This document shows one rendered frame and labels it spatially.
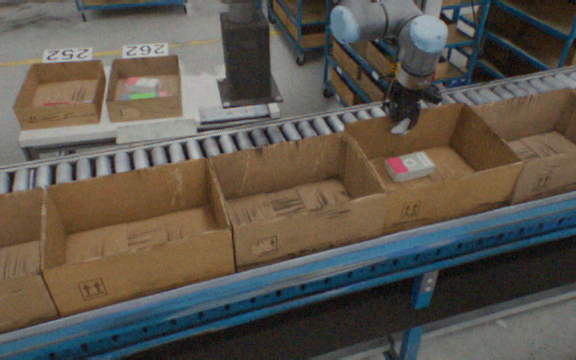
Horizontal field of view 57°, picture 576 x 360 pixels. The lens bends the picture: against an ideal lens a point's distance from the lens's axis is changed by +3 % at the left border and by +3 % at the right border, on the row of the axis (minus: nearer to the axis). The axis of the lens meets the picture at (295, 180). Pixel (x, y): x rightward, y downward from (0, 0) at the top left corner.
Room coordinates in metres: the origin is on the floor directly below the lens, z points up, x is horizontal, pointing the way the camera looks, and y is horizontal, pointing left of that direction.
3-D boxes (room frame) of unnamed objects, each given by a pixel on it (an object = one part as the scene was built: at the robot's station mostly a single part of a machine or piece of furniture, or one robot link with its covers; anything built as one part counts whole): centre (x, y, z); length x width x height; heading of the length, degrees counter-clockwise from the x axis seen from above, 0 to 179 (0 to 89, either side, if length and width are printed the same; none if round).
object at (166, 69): (1.97, 0.63, 0.80); 0.38 x 0.28 x 0.10; 11
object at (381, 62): (2.70, -0.61, 0.59); 0.40 x 0.30 x 0.10; 16
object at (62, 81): (1.91, 0.95, 0.80); 0.38 x 0.28 x 0.10; 11
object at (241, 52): (2.03, 0.21, 0.91); 0.26 x 0.26 x 0.33; 13
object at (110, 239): (0.92, 0.38, 0.96); 0.39 x 0.29 x 0.17; 109
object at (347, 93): (3.16, -0.45, 0.19); 0.40 x 0.30 x 0.10; 17
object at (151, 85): (2.03, 0.67, 0.77); 0.13 x 0.07 x 0.04; 84
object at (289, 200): (1.04, 0.00, 0.96); 0.39 x 0.29 x 0.17; 109
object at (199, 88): (2.03, 0.62, 0.74); 1.00 x 0.58 x 0.03; 103
